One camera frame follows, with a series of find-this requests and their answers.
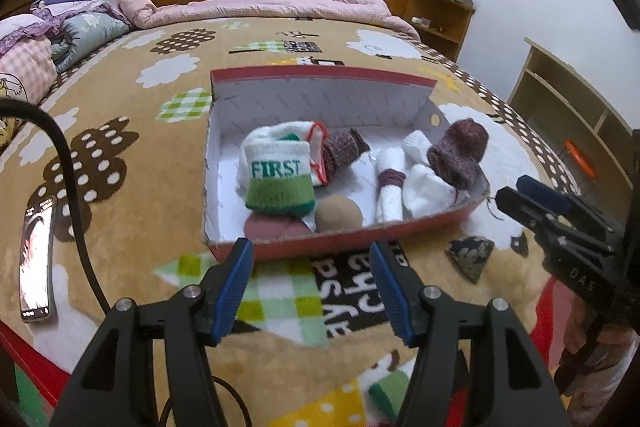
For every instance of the red cardboard box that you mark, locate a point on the red cardboard box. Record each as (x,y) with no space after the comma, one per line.
(280,252)

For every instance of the white towel with red loop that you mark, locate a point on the white towel with red loop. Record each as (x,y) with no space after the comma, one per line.
(317,157)
(427,189)

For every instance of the white sock with green band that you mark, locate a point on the white sock with green band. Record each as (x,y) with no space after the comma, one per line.
(390,394)
(275,167)

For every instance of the maroon knitted sock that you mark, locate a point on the maroon knitted sock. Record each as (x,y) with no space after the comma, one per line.
(340,154)
(457,152)

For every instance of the pink foam ball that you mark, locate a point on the pink foam ball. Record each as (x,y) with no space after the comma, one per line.
(272,227)

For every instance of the green patterned mat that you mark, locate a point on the green patterned mat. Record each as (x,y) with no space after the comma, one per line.
(32,397)

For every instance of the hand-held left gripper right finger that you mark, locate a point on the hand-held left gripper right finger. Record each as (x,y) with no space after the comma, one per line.
(395,297)

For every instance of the grey-blue quilt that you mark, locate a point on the grey-blue quilt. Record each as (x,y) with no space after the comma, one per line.
(90,32)

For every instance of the pink checked duvet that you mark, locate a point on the pink checked duvet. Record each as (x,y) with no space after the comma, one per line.
(250,9)

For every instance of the white towel maroon band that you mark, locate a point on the white towel maroon band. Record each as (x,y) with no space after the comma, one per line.
(390,202)

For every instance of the tan printed blanket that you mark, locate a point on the tan printed blanket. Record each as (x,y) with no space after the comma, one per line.
(150,132)

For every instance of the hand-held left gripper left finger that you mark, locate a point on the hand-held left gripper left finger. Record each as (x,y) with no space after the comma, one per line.
(230,297)

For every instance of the pink checked cartoon quilt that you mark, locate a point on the pink checked cartoon quilt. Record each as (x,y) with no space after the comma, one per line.
(25,57)

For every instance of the light wooden shelf unit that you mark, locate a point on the light wooden shelf unit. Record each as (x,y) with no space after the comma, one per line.
(560,82)

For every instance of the beige foam ball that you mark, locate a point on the beige foam ball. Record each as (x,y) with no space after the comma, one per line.
(337,214)

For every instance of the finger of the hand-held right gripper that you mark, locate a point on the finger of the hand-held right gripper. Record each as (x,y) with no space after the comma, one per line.
(545,192)
(550,227)

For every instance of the person's right hand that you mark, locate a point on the person's right hand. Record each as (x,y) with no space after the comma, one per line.
(617,357)

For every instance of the smartphone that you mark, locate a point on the smartphone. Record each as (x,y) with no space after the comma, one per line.
(37,257)

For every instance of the dark speckled cloth piece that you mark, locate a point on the dark speckled cloth piece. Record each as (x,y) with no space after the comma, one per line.
(470,254)

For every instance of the orange object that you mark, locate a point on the orange object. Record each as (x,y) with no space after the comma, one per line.
(580,157)

